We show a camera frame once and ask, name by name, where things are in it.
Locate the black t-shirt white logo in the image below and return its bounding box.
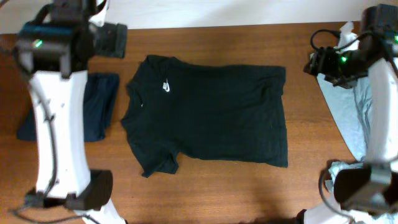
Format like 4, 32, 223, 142
121, 55, 289, 177

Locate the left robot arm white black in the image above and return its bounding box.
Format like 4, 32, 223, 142
12, 0, 127, 223

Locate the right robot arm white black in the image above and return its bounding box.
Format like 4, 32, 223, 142
300, 4, 397, 223

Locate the light grey-blue t-shirt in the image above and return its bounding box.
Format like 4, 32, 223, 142
310, 52, 396, 224

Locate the folded navy blue garment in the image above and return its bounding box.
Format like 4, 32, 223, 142
31, 72, 119, 143

